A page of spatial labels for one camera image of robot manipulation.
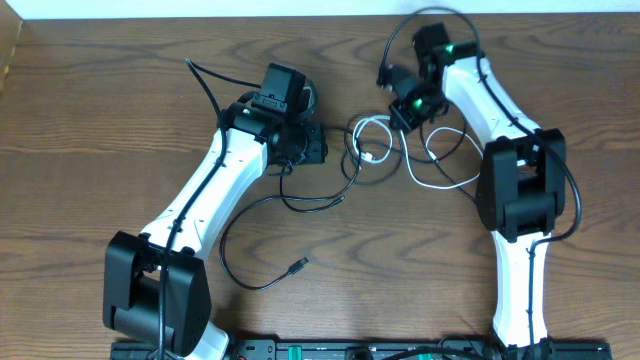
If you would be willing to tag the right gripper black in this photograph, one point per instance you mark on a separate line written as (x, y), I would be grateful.
(408, 119)

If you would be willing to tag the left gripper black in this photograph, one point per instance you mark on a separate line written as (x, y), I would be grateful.
(318, 150)

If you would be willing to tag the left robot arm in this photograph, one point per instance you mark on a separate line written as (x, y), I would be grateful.
(156, 290)

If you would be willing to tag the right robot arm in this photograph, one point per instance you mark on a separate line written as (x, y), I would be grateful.
(520, 189)

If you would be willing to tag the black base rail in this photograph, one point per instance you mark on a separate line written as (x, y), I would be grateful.
(451, 347)

